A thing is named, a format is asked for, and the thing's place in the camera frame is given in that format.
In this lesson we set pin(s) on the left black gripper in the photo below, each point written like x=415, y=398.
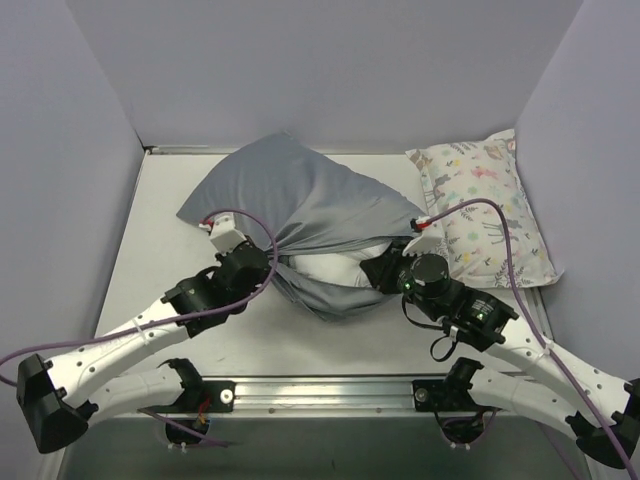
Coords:
x=257, y=255

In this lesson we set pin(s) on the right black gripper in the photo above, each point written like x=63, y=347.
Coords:
x=382, y=270

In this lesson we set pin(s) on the white pillow insert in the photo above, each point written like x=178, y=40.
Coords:
x=341, y=268

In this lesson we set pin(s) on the grey pillowcase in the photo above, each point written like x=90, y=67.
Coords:
x=291, y=200

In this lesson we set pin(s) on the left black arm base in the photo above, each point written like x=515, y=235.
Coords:
x=186, y=421

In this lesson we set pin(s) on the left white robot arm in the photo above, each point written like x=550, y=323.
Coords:
x=62, y=396

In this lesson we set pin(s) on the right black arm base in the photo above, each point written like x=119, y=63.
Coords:
x=462, y=422

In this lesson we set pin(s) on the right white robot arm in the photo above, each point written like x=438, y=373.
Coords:
x=600, y=412

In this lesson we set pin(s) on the floral deer print pillow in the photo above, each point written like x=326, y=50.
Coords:
x=495, y=222

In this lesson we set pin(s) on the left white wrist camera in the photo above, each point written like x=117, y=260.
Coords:
x=223, y=233

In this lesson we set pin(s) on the aluminium mounting rail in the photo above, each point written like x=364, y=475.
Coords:
x=307, y=396

